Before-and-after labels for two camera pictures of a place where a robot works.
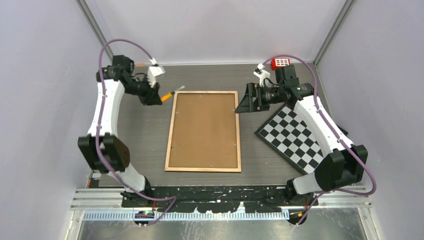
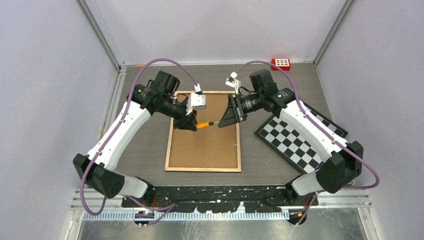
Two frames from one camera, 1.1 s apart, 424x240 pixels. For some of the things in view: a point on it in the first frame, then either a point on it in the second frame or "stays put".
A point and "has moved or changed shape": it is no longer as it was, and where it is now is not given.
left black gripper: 152,97 to 186,122
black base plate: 216,199 stays put
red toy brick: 279,63 stays put
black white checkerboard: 288,135 stays put
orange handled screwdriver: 166,96 has moved or changed shape
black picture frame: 204,135 stays put
